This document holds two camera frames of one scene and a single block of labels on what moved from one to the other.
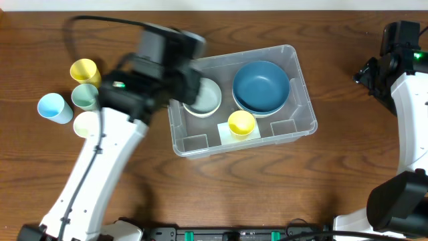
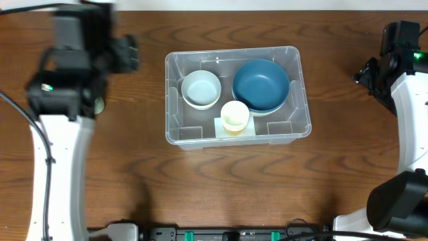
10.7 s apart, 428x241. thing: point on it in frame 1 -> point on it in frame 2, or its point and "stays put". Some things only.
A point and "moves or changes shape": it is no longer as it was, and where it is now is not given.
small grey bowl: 208,99 moves or changes shape
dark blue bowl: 259,86 stays put
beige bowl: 257,116 moves or changes shape
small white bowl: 202,115 -> 201,107
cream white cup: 86,124 moves or changes shape
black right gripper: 368,71 stays put
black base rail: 291,233 stays put
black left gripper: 192,86 -> 125,53
